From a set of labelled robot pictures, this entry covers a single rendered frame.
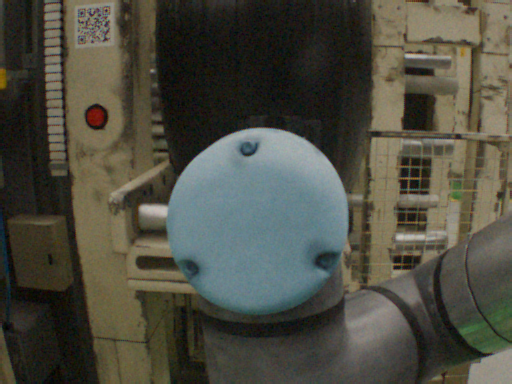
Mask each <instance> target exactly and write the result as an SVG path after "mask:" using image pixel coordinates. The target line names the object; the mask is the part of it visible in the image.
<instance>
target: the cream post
mask: <svg viewBox="0 0 512 384"><path fill-rule="evenodd" d="M101 3H114V12H113V15H114V25H113V28H114V40H113V42H114V45H110V46H103V47H88V48H75V27H74V26H75V17H74V16H75V8H74V7H75V6H79V5H90V4H101ZM63 8H64V14H63V17H64V23H63V26H64V32H63V36H64V43H63V44H64V51H65V53H64V61H65V65H64V74H65V80H64V83H65V104H66V124H67V134H68V138H67V144H68V155H69V165H70V173H71V182H72V200H73V208H74V218H75V228H76V239H77V249H78V259H79V261H80V270H81V280H82V286H83V290H84V301H85V307H86V310H87V320H88V324H89V330H90V339H91V340H92V349H93V354H94V359H95V366H96V368H97V377H98V379H99V384H171V381H170V373H169V362H168V355H167V340H166V338H165V319H164V316H163V301H162V292H160V291H142V290H132V289H128V286H127V278H128V277H127V276H126V267H125V254H114V253H113V252H112V245H111V231H110V225H109V218H108V204H107V198H108V196H109V194H111V193H113V192H114V191H116V190H118V189H119V188H121V187H123V186H125V185H126V184H128V183H130V182H132V181H133V180H135V179H137V178H139V176H140V175H142V174H144V173H146V172H147V171H149V170H151V169H153V168H154V163H153V142H152V122H151V114H152V103H151V83H150V77H151V64H150V52H151V46H150V30H151V28H150V12H151V10H150V0H64V5H63ZM94 108H99V109H101V110H102V111H103V114H104V121H103V122H102V123H101V124H99V125H97V126H93V125H91V124H90V123H89V121H88V113H89V112H90V111H91V110H93V109H94Z"/></svg>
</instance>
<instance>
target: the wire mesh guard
mask: <svg viewBox="0 0 512 384"><path fill-rule="evenodd" d="M366 137H370V138H376V154H365V149H366ZM366 137H365V147H364V154H363V155H364V166H360V167H364V168H363V178H359V177H357V179H363V188H352V189H362V200H352V189H351V200H347V201H351V209H352V201H362V211H359V210H352V211H355V212H361V222H353V223H361V232H352V233H360V243H349V241H350V236H351V233H350V235H349V238H348V244H359V245H360V254H357V253H351V254H354V255H358V264H357V263H351V264H355V265H358V273H357V274H351V275H357V284H350V285H357V291H358V285H362V284H365V285H368V286H369V285H374V284H369V275H379V282H378V283H380V275H390V278H389V280H390V279H391V275H402V265H412V267H413V265H417V264H420V265H421V264H423V262H424V255H434V257H435V255H439V254H435V251H436V245H444V244H445V250H446V244H455V245H456V244H458V243H457V234H467V236H466V238H468V234H475V233H468V229H469V224H478V229H479V223H488V224H489V223H491V222H489V219H490V213H500V217H501V216H502V215H504V214H506V213H507V212H508V205H509V197H510V191H511V183H512V134H488V133H458V132H422V131H407V130H377V129H366ZM378 138H388V145H387V155H378V154H377V139H378ZM389 138H399V154H398V155H388V147H389ZM401 138H411V147H410V155H400V140H401ZM412 138H415V139H422V142H421V151H422V145H423V139H433V150H432V156H428V155H423V154H422V155H411V150H412ZM435 139H444V147H443V156H433V153H434V141H435ZM445 139H455V144H454V155H453V156H444V150H445ZM456 139H458V140H465V141H466V140H476V143H475V155H476V145H477V140H478V141H486V145H487V141H493V142H496V150H495V157H486V154H487V148H486V151H485V157H465V156H466V144H465V154H464V157H455V147H456ZM497 142H510V145H509V152H508V153H507V156H506V158H504V157H496V153H497ZM365 155H373V156H375V166H365ZM377 156H387V162H386V166H376V158H377ZM388 156H398V166H387V165H388ZM399 156H410V161H409V166H399ZM411 156H421V167H420V166H410V163H411ZM422 157H432V162H431V167H422ZM433 157H443V158H442V167H432V165H433ZM444 157H453V166H452V168H443V161H444ZM454 158H464V163H463V168H454ZM465 158H485V160H484V168H475V164H476V159H475V161H474V168H464V166H465ZM486 158H495V159H494V169H486V168H485V162H486ZM496 159H506V164H505V169H495V161H496ZM365 167H375V174H374V178H364V170H365ZM376 167H386V168H387V167H398V169H397V178H388V169H387V178H375V176H376ZM399 167H409V176H408V178H398V171H399ZM410 167H413V168H420V178H410ZM422 168H431V175H430V179H421V170H422ZM432 168H440V169H442V170H441V179H431V178H432ZM443 169H452V179H442V173H443ZM453 169H463V173H462V179H453ZM464 169H474V171H473V179H463V176H464ZM475 169H479V170H483V180H478V179H474V173H475ZM485 170H505V171H504V180H494V176H493V180H484V171H485ZM364 179H374V189H369V188H364ZM375 179H387V180H386V189H375ZM388 179H397V185H396V189H387V182H388ZM398 179H408V189H397V187H398ZM409 179H414V180H420V182H419V189H409ZM421 180H430V187H429V190H426V189H420V184H421ZM431 180H441V184H442V180H452V187H451V190H430V189H431ZM453 180H462V186H463V180H472V189H471V190H452V189H453ZM474 181H493V184H492V191H483V186H482V191H478V190H473V182H474ZM494 181H504V187H503V191H493V186H494ZM364 189H365V190H374V193H373V200H363V191H364ZM375 190H386V196H385V197H384V200H374V195H375ZM387 190H396V200H392V201H387V199H386V200H385V198H386V197H387ZM397 190H407V200H397ZM409 190H419V194H418V200H408V192H409ZM420 190H421V191H429V199H428V200H419V197H420ZM430 191H451V198H450V201H438V200H430ZM452 191H471V198H470V201H451V200H452ZM472 192H482V195H481V201H472ZM483 192H491V201H490V202H484V201H482V197H483ZM493 192H503V195H502V201H493V202H501V210H500V212H493V211H490V210H491V203H492V195H493ZM363 201H373V211H363ZM374 201H382V202H384V211H374ZM398 201H407V205H406V211H396V203H397V202H398ZM408 201H418V208H417V212H407V207H408ZM419 201H428V211H427V212H418V210H419ZM429 201H433V202H450V208H449V211H429ZM385 202H395V211H385ZM451 202H470V208H469V212H451V211H450V209H451ZM471 202H479V203H481V204H480V212H470V210H471ZM482 203H490V208H489V211H485V212H488V213H489V216H488V222H480V215H481V213H484V212H481V206H482ZM362 212H372V222H362ZM374 212H384V214H383V221H377V222H373V214H374ZM385 212H395V216H394V222H384V216H385ZM396 212H402V213H406V218H405V222H395V218H396ZM429 212H438V216H437V223H428V214H429ZM439 212H447V213H449V215H450V213H459V215H460V213H469V217H468V223H466V222H459V218H458V222H438V217H439ZM407 213H417V221H416V222H406V220H407ZM418 213H427V222H418ZM470 213H479V221H478V223H469V219H470ZM380 222H381V224H383V231H382V233H373V223H380ZM362 223H372V231H371V233H370V232H362ZM384 223H394V232H393V233H384ZM395 223H405V232H400V233H395ZM406 223H416V227H417V223H423V224H426V233H416V229H415V233H410V232H406ZM439 223H457V232H456V233H448V232H447V231H448V224H447V229H446V232H442V233H437V229H438V224H439ZM459 223H463V224H468V226H467V233H458V225H459ZM428 224H437V227H436V233H427V226H428ZM478 229H477V231H478ZM362 233H367V234H371V243H366V244H361V234H362ZM401 233H404V244H399V243H394V234H401ZM406 233H407V234H414V243H411V244H414V247H413V254H403V249H404V247H403V248H402V254H393V249H394V244H396V245H404V246H405V245H411V244H405V234H406ZM443 233H445V234H446V240H445V243H444V244H436V240H437V234H443ZM372 234H382V243H372ZM383 234H393V243H383ZM416 234H426V236H425V243H415V236H416ZM427 234H436V238H435V243H426V238H427ZM447 234H456V242H455V243H446V242H447ZM368 244H371V251H370V254H361V245H368ZM372 244H382V248H381V253H380V254H371V252H372ZM383 244H393V247H392V253H382V249H383ZM415 244H425V248H426V244H431V245H435V249H434V254H427V253H424V252H423V253H415V254H414V249H415ZM425 248H424V250H425ZM445 250H444V251H445ZM382 254H390V255H392V256H393V255H402V261H401V264H392V256H391V262H390V263H387V264H381V260H382ZM416 254H423V260H422V263H417V264H413V262H414V255H416ZM359 255H370V260H371V255H381V260H380V264H370V260H369V264H359ZM403 255H413V261H412V264H402V263H403ZM359 265H369V269H368V274H361V273H359ZM370 265H379V274H369V270H370ZM381 265H390V274H380V267H381ZM391 265H401V274H392V273H391ZM358 275H368V284H367V283H361V284H358ZM195 296H196V293H195ZM191 299H196V301H197V307H193V305H192V304H191ZM184 300H185V311H186V325H187V342H188V348H189V361H191V362H207V361H206V355H204V358H199V357H195V356H194V349H195V343H198V342H195V340H194V335H198V338H199V335H203V334H199V326H202V325H198V317H202V316H198V309H200V308H198V299H197V296H196V298H191V293H184ZM193 308H197V316H193ZM193 317H197V325H193ZM193 326H198V334H194V331H193ZM200 344H205V343H200V338H199V349H200Z"/></svg>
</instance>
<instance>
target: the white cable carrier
mask: <svg viewBox="0 0 512 384"><path fill-rule="evenodd" d="M45 4H47V5H46V6H45V11H44V12H52V13H46V14H45V19H44V20H46V21H51V22H46V23H45V27H44V28H45V29H48V30H50V31H46V32H45V36H44V37H45V38H51V39H47V40H45V46H47V47H52V48H46V49H45V55H52V56H47V57H46V58H45V64H48V66H46V67H45V72H46V73H54V74H47V75H46V78H45V81H46V82H48V83H47V84H46V89H47V90H54V91H49V92H47V93H46V99H53V100H49V101H48V102H47V107H46V108H49V107H54V108H50V109H48V110H47V115H48V116H54V117H50V118H48V125H54V126H49V127H48V133H49V134H56V135H50V136H49V142H57V143H51V144H50V148H49V150H50V151H57V152H52V153H50V159H55V160H53V161H51V163H50V164H69V155H68V144H67V138H68V134H67V124H66V104H65V83H64V80H65V74H64V64H65V61H64V57H63V56H64V53H65V51H64V44H63V43H64V36H63V32H64V26H63V23H64V17H63V14H64V8H63V5H64V0H45ZM52 20H53V21H52ZM51 29H52V30H51ZM55 46H57V47H55ZM56 55H57V56H56ZM49 64H53V65H49ZM57 64H58V65H57ZM57 72H58V73H57ZM49 81H54V82H49ZM57 81H58V82H57ZM59 89H60V90H59ZM57 98H61V99H57ZM58 107H60V108H58ZM57 116H60V117H57ZM58 125H60V126H58ZM59 134H60V135H59ZM60 142H61V143H60ZM51 174H52V176H67V170H52V171H51Z"/></svg>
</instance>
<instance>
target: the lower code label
mask: <svg viewBox="0 0 512 384"><path fill-rule="evenodd" d="M74 8H75V16H74V17H75V26H74V27H75V48H88V47H103V46H110V45H114V42H113V40H114V28H113V25H114V15H113V12H114V3H101V4H90V5H79V6H75V7H74Z"/></svg>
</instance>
